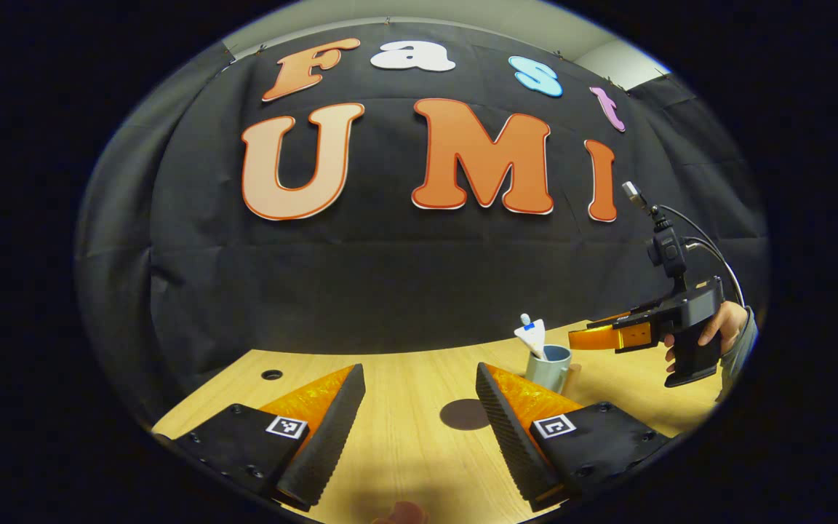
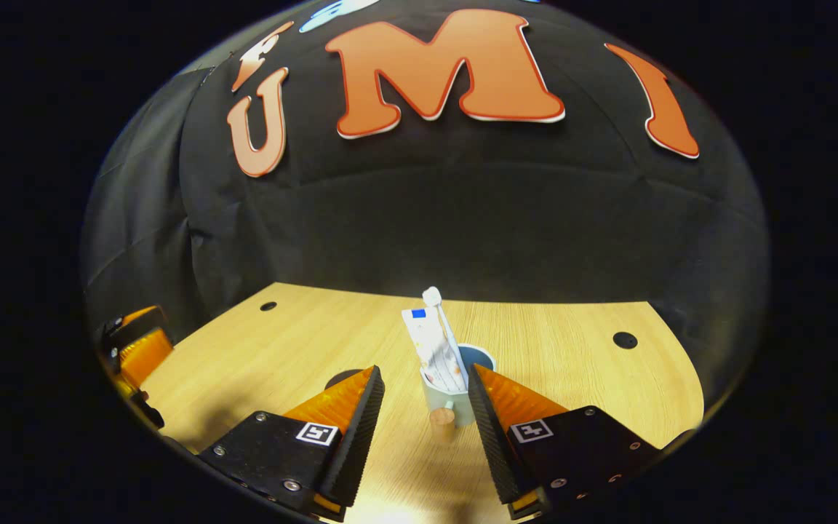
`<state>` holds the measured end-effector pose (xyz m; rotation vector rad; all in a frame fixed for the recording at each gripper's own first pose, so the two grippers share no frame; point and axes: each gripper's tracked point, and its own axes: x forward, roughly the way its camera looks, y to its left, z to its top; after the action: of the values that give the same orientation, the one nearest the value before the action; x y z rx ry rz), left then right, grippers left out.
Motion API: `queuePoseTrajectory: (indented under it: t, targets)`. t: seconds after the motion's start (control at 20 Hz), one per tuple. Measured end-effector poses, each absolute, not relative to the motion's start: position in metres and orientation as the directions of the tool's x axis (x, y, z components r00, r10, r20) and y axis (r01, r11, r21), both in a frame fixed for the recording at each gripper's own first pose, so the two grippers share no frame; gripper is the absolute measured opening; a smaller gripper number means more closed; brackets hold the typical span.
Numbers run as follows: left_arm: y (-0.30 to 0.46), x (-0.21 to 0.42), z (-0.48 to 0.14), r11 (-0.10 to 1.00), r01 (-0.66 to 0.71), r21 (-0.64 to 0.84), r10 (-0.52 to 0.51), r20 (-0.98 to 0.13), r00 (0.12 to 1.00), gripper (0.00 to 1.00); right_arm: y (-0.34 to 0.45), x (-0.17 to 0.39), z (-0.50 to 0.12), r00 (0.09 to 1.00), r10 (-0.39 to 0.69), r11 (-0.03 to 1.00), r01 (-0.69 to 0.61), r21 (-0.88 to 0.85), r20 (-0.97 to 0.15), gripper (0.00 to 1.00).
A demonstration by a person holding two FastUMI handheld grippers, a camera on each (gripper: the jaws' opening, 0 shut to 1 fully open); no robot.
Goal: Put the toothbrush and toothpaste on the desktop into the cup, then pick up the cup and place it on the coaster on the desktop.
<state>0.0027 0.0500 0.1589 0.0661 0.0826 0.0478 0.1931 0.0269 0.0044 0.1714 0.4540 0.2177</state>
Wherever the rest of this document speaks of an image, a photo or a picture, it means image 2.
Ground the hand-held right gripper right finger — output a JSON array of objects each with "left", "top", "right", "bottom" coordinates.
[{"left": 467, "top": 364, "right": 661, "bottom": 521}]

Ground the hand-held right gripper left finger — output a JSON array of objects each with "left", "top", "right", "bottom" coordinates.
[{"left": 197, "top": 365, "right": 386, "bottom": 523}]

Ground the dark round coaster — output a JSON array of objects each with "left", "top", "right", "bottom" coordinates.
[{"left": 324, "top": 369, "right": 366, "bottom": 391}]

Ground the light blue cup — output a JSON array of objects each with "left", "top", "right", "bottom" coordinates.
[{"left": 419, "top": 344, "right": 496, "bottom": 441}]

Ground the white toothpaste tube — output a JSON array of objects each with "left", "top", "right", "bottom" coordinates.
[{"left": 402, "top": 307, "right": 469, "bottom": 394}]

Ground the white toothbrush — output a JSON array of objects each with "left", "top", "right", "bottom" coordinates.
[{"left": 423, "top": 287, "right": 463, "bottom": 394}]

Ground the wooden desktop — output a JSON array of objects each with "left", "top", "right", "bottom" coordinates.
[{"left": 139, "top": 282, "right": 705, "bottom": 524}]

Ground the black backdrop cloth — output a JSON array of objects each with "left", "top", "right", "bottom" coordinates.
[{"left": 81, "top": 0, "right": 770, "bottom": 408}]

